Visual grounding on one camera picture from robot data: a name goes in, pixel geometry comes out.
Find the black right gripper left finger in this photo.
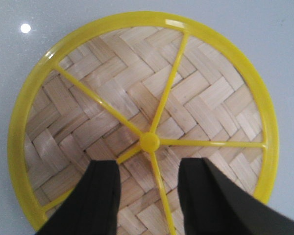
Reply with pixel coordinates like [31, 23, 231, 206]
[37, 160, 121, 235]

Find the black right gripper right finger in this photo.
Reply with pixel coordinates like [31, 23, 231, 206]
[178, 158, 294, 235]

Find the woven bamboo steamer lid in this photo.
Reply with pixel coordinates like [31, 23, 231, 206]
[7, 11, 279, 235]

